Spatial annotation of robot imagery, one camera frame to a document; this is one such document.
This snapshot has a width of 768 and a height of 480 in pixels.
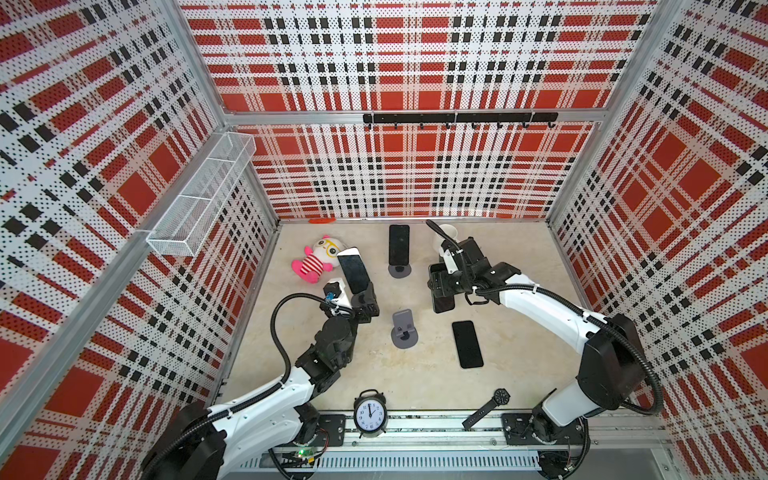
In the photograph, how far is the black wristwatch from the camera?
30.2 inches

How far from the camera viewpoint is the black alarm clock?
0.73 meters

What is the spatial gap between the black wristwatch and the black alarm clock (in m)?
0.22
